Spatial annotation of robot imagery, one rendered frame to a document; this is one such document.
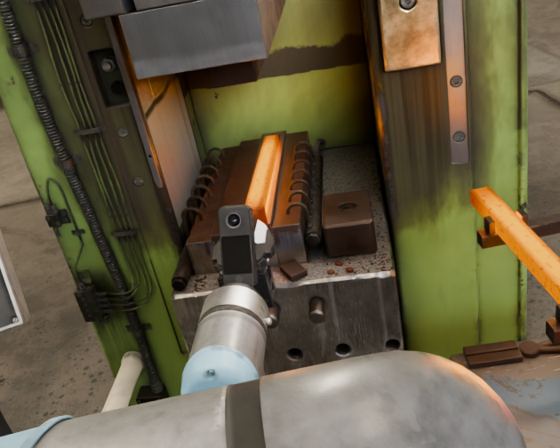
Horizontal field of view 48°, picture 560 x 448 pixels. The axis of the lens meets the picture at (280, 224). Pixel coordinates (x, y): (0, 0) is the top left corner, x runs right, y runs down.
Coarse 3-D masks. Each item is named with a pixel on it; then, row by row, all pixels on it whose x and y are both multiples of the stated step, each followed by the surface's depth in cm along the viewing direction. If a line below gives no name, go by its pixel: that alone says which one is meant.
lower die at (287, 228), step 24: (240, 144) 141; (288, 144) 135; (216, 168) 134; (240, 168) 129; (288, 168) 124; (216, 192) 124; (240, 192) 119; (288, 192) 115; (216, 216) 115; (288, 216) 107; (192, 240) 108; (216, 240) 107; (288, 240) 106; (192, 264) 110
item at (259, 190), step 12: (264, 144) 131; (276, 144) 132; (264, 156) 124; (264, 168) 119; (252, 180) 115; (264, 180) 114; (252, 192) 110; (264, 192) 110; (252, 204) 105; (264, 204) 108; (264, 216) 102
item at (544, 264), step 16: (480, 192) 93; (480, 208) 91; (496, 208) 88; (496, 224) 86; (512, 224) 84; (512, 240) 82; (528, 240) 80; (528, 256) 78; (544, 256) 77; (544, 272) 74
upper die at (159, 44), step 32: (224, 0) 87; (256, 0) 87; (128, 32) 90; (160, 32) 90; (192, 32) 90; (224, 32) 89; (256, 32) 89; (160, 64) 92; (192, 64) 92; (224, 64) 92
